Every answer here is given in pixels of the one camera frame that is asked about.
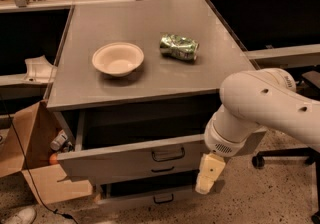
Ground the beige paper bowl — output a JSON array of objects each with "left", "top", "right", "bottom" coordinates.
[{"left": 92, "top": 42, "right": 144, "bottom": 77}]

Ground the grey drawer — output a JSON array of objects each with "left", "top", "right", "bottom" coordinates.
[
  {"left": 146, "top": 164, "right": 201, "bottom": 179},
  {"left": 96, "top": 185, "right": 205, "bottom": 212},
  {"left": 54, "top": 109, "right": 268, "bottom": 186}
]

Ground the grey bottom drawer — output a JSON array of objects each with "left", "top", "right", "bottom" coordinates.
[{"left": 96, "top": 185, "right": 205, "bottom": 212}]

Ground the brown cardboard box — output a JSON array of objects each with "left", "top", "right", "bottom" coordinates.
[{"left": 0, "top": 102, "right": 93, "bottom": 204}]

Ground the orange fruit in box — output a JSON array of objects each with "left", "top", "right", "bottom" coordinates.
[{"left": 49, "top": 153, "right": 58, "bottom": 165}]

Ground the black floor cable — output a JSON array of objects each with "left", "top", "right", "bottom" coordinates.
[{"left": 0, "top": 94, "right": 80, "bottom": 224}]

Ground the grey bottle in box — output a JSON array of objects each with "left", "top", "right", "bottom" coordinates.
[{"left": 50, "top": 130, "right": 68, "bottom": 151}]

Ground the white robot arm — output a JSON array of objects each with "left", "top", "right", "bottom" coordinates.
[{"left": 196, "top": 68, "right": 320, "bottom": 194}]

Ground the white curved plastic part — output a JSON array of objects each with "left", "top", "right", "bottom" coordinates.
[{"left": 23, "top": 56, "right": 57, "bottom": 84}]

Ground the grey top drawer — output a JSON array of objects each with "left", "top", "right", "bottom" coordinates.
[{"left": 54, "top": 109, "right": 268, "bottom": 186}]

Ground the grey middle drawer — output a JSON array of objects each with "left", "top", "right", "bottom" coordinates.
[{"left": 146, "top": 164, "right": 201, "bottom": 179}]

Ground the white shoe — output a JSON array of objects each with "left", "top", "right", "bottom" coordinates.
[{"left": 3, "top": 207, "right": 37, "bottom": 224}]

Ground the crushed green soda can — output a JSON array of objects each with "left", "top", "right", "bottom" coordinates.
[{"left": 159, "top": 34, "right": 199, "bottom": 61}]

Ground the grey drawer cabinet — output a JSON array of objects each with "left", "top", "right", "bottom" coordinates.
[{"left": 47, "top": 0, "right": 254, "bottom": 199}]

